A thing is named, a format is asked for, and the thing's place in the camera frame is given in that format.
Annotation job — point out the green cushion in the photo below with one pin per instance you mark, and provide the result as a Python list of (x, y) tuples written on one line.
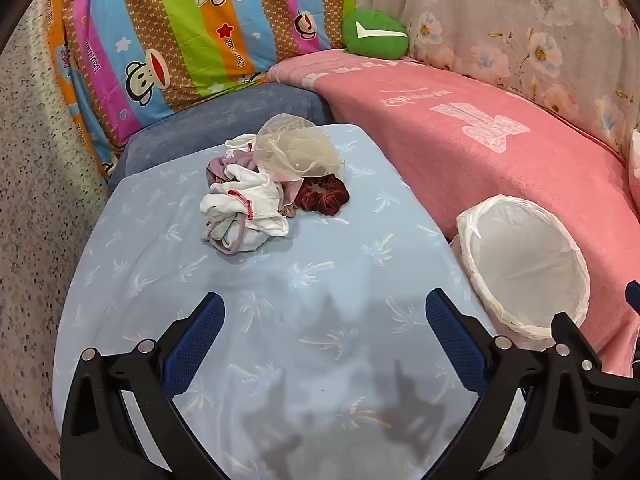
[(375, 40)]

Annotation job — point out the pink and white pillow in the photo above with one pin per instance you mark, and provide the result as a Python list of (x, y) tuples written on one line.
[(636, 160)]

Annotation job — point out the white sock with red trim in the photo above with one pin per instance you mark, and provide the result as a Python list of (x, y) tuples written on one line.
[(240, 146), (245, 210)]

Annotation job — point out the light blue palm print cloth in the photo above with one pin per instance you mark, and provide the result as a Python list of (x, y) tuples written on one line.
[(320, 260)]

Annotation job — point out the white bin with plastic liner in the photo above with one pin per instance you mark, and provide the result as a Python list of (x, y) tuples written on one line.
[(525, 260)]

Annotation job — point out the pink blanket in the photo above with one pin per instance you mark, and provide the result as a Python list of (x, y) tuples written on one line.
[(450, 160)]

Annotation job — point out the blue-grey velvet cushion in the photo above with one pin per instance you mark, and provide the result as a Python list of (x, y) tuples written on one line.
[(210, 120)]

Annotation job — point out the mauve cloth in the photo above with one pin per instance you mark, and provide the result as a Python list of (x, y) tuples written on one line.
[(220, 170)]

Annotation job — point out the cream organza scrunchie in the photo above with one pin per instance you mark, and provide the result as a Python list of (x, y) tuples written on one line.
[(295, 150)]

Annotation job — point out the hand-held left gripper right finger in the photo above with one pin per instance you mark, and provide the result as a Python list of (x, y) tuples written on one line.
[(457, 345)]

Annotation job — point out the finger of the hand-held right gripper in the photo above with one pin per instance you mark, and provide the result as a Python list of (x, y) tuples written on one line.
[(567, 327), (634, 297)]

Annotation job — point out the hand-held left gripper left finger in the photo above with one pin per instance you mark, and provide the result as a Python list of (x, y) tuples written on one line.
[(195, 345)]

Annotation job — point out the dark red velvet scrunchie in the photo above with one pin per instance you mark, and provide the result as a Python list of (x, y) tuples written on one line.
[(320, 195)]

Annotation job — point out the striped monkey print pillow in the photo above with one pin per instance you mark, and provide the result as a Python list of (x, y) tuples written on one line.
[(200, 35), (85, 125)]

